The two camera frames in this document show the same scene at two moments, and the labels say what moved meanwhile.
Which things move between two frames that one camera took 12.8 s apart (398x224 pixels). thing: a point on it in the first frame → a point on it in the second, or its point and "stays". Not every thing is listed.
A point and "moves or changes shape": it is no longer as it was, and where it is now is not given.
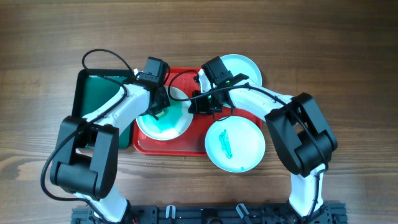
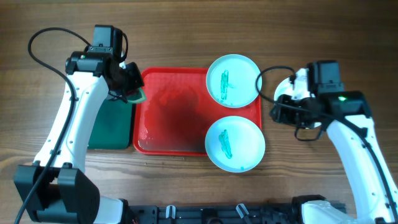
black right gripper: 199,107 → 283,115
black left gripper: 165,103 → 138,81
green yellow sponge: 165,112 moves or changes shape
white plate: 235,144 stays
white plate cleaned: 173,123 → 300,89
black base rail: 329,213 stays
